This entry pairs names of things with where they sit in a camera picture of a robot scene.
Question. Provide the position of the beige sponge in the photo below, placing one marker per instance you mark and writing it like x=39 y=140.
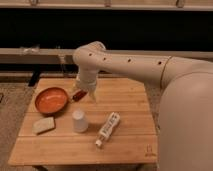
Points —
x=43 y=125

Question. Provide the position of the white ceramic cup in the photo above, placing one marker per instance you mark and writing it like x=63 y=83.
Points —
x=80 y=123

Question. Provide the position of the wooden table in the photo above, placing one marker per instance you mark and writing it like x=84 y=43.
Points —
x=133 y=141

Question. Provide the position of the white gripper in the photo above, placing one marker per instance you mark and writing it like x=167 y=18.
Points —
x=88 y=87

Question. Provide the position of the orange bowl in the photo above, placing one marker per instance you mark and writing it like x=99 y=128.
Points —
x=51 y=100

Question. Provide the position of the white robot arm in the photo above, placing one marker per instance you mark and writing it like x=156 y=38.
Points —
x=185 y=120

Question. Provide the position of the white plastic bottle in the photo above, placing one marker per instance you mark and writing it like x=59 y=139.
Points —
x=107 y=129

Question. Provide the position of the red chili pepper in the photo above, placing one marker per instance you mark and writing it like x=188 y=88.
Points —
x=78 y=95

